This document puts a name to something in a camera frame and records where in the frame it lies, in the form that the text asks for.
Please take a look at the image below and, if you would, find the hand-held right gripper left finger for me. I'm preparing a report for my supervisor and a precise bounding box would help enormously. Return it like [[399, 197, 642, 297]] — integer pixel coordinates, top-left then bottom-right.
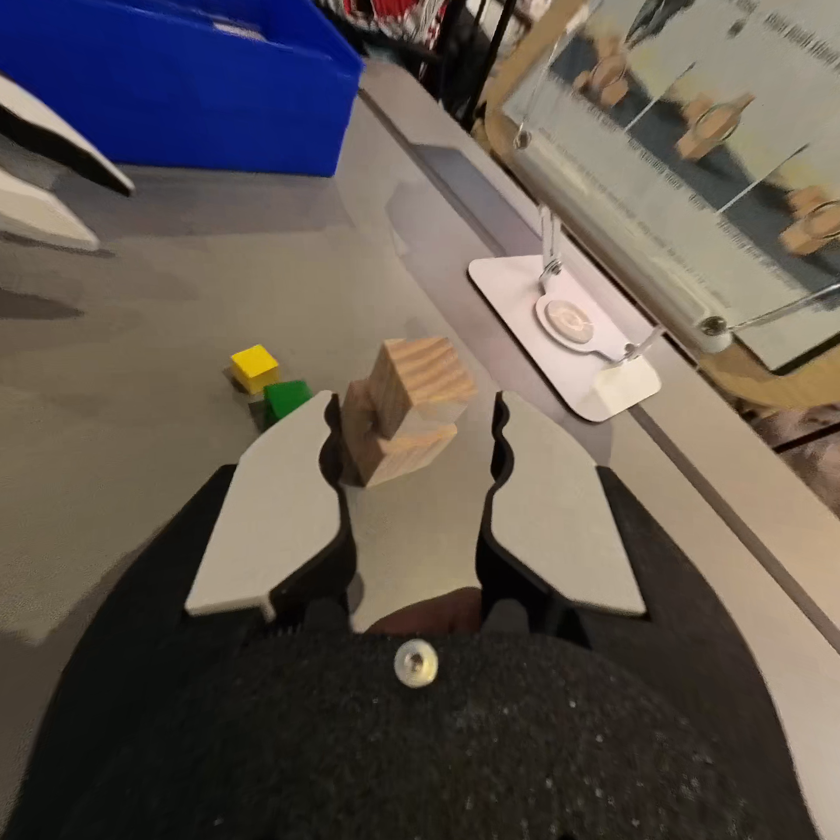
[[184, 390, 358, 634]]

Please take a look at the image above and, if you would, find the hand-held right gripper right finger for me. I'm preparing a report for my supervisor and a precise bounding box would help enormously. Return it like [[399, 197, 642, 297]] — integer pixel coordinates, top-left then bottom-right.
[[476, 392, 647, 634]]

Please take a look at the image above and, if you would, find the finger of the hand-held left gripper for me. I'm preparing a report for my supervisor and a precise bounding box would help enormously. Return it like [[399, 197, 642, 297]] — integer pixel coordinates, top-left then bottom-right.
[[0, 167, 101, 252], [0, 72, 135, 196]]

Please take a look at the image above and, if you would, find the small green wooden cube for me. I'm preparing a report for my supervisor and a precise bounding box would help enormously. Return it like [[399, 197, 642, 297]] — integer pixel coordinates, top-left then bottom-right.
[[262, 379, 315, 431]]

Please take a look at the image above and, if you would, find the large plain wooden cube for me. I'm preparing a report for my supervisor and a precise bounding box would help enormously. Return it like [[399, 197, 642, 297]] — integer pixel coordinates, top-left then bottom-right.
[[338, 379, 458, 488]]

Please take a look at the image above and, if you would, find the small yellow wooden cube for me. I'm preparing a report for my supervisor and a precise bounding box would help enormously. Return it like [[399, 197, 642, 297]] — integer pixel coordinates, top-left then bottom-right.
[[230, 344, 280, 396]]

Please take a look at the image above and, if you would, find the blue plastic bin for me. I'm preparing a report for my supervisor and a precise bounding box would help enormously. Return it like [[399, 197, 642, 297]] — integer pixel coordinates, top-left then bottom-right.
[[0, 0, 365, 178]]

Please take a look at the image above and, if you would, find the medium plain wooden cube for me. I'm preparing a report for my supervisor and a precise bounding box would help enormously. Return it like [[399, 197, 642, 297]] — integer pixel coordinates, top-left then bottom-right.
[[367, 336, 479, 441]]

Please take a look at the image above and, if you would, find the person's right hand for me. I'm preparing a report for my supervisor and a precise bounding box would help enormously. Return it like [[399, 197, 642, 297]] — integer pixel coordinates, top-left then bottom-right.
[[367, 587, 483, 635]]

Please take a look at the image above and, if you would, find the printed instruction sheet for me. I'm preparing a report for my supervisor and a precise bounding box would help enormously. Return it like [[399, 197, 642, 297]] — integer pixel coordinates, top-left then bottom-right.
[[502, 0, 840, 371]]

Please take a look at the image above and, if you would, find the black tag board stand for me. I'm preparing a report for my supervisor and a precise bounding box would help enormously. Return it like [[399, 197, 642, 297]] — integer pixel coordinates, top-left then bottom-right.
[[433, 0, 519, 129]]

